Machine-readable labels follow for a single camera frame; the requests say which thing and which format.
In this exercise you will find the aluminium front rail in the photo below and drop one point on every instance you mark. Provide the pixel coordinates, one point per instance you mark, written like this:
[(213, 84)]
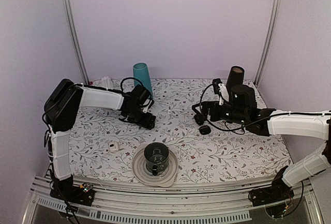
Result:
[(120, 202)]

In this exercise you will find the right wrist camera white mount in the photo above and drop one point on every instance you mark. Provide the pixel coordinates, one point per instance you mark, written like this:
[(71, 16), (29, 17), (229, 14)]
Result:
[(221, 90)]

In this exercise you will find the right aluminium frame post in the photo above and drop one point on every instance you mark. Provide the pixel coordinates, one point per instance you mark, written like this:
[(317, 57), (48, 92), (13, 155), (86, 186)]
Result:
[(267, 42)]

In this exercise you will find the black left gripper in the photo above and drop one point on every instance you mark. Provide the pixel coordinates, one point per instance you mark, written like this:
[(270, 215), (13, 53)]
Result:
[(149, 121)]

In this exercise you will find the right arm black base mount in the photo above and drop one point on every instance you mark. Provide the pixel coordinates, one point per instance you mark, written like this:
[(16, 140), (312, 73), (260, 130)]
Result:
[(277, 191)]

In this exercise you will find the black cylindrical object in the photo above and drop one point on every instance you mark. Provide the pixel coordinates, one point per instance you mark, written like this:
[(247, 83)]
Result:
[(199, 119)]

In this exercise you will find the white ribbed plastic object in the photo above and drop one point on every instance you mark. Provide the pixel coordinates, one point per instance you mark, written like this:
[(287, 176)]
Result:
[(107, 83)]

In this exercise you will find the dark green glass mug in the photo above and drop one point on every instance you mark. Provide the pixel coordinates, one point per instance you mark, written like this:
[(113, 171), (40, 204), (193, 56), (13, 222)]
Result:
[(157, 158)]

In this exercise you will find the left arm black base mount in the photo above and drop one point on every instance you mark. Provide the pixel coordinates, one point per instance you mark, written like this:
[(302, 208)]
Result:
[(65, 190)]

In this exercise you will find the teal plastic cup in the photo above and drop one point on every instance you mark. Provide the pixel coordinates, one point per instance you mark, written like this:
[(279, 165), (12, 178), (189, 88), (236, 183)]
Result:
[(140, 72)]

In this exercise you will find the white floral table mat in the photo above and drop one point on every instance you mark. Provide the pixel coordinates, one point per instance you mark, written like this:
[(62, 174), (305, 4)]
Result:
[(214, 158)]

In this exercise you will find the small white earbud case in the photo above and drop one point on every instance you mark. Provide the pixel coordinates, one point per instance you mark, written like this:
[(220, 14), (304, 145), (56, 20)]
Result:
[(113, 146)]

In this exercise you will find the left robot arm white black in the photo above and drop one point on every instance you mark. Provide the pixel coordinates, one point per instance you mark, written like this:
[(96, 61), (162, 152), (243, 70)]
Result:
[(61, 108)]

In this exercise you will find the black earbud case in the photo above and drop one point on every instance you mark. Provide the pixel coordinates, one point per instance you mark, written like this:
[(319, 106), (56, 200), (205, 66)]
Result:
[(204, 130)]

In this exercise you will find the aluminium frame post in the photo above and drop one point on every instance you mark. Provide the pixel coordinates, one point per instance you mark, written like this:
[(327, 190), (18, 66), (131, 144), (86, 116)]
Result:
[(267, 42), (75, 40)]

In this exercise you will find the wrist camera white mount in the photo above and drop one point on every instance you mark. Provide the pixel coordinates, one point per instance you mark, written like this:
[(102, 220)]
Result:
[(221, 90), (148, 106)]

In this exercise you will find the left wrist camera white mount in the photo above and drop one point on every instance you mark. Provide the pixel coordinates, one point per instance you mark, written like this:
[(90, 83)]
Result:
[(148, 106)]

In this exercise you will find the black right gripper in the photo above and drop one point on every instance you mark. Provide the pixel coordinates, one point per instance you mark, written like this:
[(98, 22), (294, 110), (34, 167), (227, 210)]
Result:
[(213, 106)]

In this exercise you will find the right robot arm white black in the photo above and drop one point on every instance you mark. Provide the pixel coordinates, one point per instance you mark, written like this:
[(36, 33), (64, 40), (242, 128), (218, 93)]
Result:
[(307, 124)]

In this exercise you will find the dark brown plastic cup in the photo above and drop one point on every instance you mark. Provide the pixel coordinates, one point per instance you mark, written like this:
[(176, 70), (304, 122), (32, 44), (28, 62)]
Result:
[(235, 77)]

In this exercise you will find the left aluminium frame post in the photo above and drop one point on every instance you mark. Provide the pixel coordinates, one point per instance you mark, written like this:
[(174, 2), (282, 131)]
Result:
[(75, 40)]

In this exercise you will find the beige round plate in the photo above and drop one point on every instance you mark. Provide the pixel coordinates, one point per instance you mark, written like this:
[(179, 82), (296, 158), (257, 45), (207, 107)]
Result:
[(164, 180)]

